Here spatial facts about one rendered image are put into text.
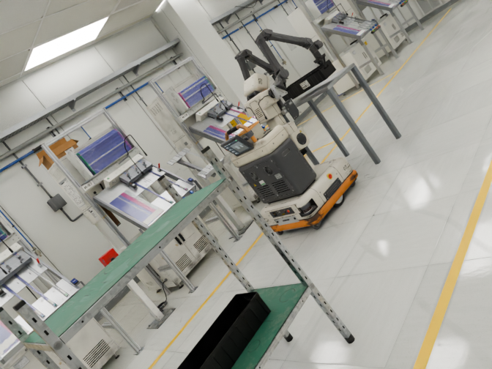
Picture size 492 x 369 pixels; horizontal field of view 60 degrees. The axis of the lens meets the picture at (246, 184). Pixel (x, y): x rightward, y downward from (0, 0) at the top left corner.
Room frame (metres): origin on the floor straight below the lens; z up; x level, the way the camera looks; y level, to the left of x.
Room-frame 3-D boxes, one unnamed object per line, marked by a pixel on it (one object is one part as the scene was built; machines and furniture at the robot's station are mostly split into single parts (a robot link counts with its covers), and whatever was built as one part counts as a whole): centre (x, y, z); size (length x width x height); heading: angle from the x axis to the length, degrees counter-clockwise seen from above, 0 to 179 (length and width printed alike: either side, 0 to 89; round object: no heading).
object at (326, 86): (3.90, -1.02, 0.40); 0.70 x 0.45 x 0.80; 32
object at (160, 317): (3.70, 1.34, 0.39); 0.24 x 0.24 x 0.78; 39
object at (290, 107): (3.65, -0.61, 0.84); 0.28 x 0.16 x 0.22; 32
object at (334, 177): (3.50, -0.36, 0.16); 0.67 x 0.64 x 0.25; 122
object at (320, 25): (7.66, -2.81, 0.95); 1.36 x 0.82 x 1.90; 39
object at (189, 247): (4.51, 1.07, 0.31); 0.70 x 0.65 x 0.62; 129
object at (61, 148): (4.62, 1.22, 1.82); 0.68 x 0.30 x 0.20; 129
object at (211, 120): (5.29, -0.18, 0.65); 1.01 x 0.73 x 1.29; 39
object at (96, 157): (4.45, 0.95, 1.52); 0.51 x 0.13 x 0.27; 129
